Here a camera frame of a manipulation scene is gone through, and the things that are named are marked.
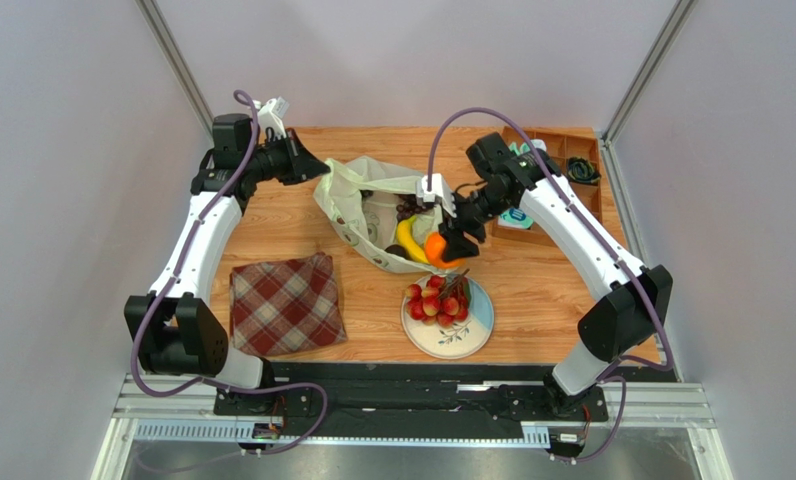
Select dark fake grapes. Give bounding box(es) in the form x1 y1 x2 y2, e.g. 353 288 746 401
395 194 434 221

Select red plaid cloth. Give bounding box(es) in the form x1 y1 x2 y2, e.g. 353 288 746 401
229 252 348 357

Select wrist white camera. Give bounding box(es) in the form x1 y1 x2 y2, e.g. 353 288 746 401
253 96 289 142
415 173 457 218

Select red fake strawberry bunch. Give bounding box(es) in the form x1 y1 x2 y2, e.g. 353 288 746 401
402 269 472 328

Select dark fake plum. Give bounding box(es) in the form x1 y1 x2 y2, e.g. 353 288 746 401
385 244 409 260

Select aluminium frame rail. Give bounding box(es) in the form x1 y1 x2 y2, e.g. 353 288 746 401
92 363 732 479

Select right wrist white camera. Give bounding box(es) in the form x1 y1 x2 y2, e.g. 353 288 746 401
415 173 457 218

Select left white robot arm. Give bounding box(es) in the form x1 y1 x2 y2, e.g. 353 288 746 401
124 109 329 391

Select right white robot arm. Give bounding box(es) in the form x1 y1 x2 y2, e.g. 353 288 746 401
417 133 673 411

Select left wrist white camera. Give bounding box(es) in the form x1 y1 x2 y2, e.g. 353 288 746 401
253 96 289 142

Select yellow fake banana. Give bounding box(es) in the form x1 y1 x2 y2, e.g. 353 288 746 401
395 215 429 264

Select white plastic bag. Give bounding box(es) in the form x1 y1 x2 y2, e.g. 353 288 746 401
314 156 463 274

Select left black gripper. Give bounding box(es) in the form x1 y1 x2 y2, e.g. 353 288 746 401
244 129 330 187

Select orange fake fruit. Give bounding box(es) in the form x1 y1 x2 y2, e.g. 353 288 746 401
423 232 465 270

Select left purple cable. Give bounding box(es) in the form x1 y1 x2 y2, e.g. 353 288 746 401
130 89 329 457

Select brown wooden organizer tray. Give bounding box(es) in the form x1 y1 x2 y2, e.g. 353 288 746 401
491 128 603 247

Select black green coiled cable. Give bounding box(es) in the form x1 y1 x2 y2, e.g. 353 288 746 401
566 156 602 186

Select blue and cream plate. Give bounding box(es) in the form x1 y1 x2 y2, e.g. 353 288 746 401
401 277 495 360

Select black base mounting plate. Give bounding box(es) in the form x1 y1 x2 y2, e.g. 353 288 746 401
208 362 613 441

